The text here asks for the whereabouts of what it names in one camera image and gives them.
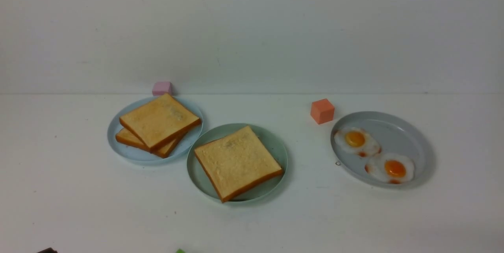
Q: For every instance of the orange cube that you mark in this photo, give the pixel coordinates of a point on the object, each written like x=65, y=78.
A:
x=322, y=111

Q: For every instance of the toast slice upper remaining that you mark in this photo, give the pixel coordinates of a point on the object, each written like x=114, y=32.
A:
x=159, y=121

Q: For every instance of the fried egg far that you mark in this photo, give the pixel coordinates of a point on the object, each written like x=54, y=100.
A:
x=356, y=141

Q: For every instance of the light blue bread plate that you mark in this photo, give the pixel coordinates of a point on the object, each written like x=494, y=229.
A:
x=141, y=157

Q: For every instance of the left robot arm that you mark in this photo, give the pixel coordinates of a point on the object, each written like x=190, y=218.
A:
x=48, y=250

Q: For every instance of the toast slice bottom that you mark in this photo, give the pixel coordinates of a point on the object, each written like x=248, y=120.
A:
x=127, y=138

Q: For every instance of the pink cube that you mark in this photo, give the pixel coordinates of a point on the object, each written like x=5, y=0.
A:
x=162, y=87

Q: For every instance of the grey plate with eggs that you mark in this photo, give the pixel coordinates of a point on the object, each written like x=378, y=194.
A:
x=394, y=135

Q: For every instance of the fried egg near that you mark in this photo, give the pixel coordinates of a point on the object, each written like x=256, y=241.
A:
x=391, y=168

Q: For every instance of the green centre plate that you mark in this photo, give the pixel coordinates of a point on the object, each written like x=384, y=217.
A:
x=275, y=146

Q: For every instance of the fried egg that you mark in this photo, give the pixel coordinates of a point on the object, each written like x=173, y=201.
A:
x=391, y=168
x=356, y=141

